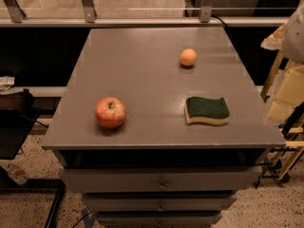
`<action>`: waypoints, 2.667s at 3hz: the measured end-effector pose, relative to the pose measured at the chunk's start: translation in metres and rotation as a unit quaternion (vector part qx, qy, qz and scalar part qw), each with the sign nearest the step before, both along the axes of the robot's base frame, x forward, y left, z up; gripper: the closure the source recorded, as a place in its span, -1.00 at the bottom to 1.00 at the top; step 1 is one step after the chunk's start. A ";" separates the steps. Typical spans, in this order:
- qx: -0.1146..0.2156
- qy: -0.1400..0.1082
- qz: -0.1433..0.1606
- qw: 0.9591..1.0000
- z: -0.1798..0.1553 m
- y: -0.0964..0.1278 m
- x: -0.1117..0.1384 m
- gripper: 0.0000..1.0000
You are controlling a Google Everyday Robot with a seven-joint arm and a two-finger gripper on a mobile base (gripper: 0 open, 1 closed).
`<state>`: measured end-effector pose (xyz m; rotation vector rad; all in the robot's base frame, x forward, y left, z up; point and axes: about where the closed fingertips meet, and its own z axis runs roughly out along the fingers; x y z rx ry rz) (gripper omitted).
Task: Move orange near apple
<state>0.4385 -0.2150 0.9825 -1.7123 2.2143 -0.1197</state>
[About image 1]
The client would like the small orange fruit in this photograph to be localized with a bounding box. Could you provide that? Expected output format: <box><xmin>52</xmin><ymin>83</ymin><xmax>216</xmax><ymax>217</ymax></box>
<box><xmin>180</xmin><ymin>48</ymin><xmax>197</xmax><ymax>67</ymax></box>

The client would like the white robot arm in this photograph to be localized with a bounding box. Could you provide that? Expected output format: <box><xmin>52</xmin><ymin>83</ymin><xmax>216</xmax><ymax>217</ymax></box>
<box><xmin>282</xmin><ymin>4</ymin><xmax>304</xmax><ymax>64</ymax></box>

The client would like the red apple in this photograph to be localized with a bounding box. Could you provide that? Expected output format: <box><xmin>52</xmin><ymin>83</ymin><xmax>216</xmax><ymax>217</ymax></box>
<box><xmin>95</xmin><ymin>97</ymin><xmax>126</xmax><ymax>129</ymax></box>

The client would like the grey drawer cabinet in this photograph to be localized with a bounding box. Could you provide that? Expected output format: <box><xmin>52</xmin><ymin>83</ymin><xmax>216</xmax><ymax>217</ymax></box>
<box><xmin>43</xmin><ymin>28</ymin><xmax>284</xmax><ymax>228</ymax></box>

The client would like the green and yellow sponge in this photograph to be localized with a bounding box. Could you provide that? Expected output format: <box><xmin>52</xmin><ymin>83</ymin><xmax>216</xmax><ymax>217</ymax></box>
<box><xmin>184</xmin><ymin>97</ymin><xmax>230</xmax><ymax>125</ymax></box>

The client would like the black side table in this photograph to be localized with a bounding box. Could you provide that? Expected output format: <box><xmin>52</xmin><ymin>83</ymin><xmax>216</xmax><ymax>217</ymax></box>
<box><xmin>0</xmin><ymin>88</ymin><xmax>42</xmax><ymax>161</ymax></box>

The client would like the metal railing with glass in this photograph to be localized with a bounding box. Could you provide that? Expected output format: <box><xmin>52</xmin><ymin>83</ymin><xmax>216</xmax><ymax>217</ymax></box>
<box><xmin>0</xmin><ymin>0</ymin><xmax>288</xmax><ymax>28</ymax></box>

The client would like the black cable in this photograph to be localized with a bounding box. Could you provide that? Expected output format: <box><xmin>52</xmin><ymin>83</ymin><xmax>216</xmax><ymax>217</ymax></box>
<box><xmin>211</xmin><ymin>14</ymin><xmax>236</xmax><ymax>43</ymax></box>

